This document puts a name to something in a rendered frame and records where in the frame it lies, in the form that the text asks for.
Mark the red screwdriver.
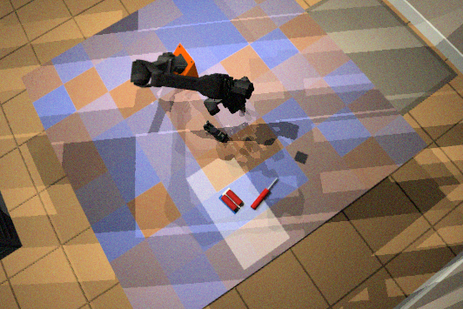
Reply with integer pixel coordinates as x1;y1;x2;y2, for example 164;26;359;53
251;178;277;210

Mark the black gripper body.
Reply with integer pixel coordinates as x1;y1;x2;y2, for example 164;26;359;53
204;76;251;116

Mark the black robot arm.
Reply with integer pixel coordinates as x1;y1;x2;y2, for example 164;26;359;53
131;52;253;114

